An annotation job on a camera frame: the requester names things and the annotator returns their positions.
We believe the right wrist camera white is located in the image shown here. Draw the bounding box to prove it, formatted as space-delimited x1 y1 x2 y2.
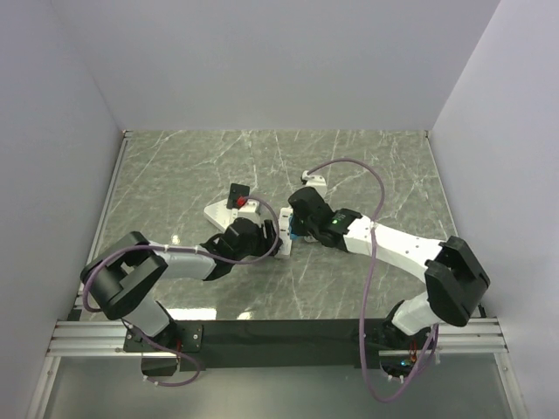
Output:
300 170 328 198

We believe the small white power strip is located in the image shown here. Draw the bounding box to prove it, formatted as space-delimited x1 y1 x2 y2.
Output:
204 199 238 232

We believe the blue plug adapter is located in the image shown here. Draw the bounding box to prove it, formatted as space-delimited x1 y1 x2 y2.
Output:
288 214 300 240

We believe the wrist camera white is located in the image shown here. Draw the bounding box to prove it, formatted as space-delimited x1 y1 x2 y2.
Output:
237 197 261 224
300 170 328 198

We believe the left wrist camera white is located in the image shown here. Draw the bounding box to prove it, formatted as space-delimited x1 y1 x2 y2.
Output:
237 197 261 224

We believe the black base bar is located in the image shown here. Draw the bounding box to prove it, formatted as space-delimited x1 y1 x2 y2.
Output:
123 319 429 377

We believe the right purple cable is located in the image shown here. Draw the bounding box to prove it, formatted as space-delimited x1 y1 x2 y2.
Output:
305 158 440 403

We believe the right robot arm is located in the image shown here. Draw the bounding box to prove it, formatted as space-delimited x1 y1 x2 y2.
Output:
288 187 490 348

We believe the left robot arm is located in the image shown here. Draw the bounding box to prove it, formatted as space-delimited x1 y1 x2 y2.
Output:
80 217 282 351

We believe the black socket adapter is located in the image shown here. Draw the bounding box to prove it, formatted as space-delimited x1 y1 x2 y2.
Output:
226 182 250 210

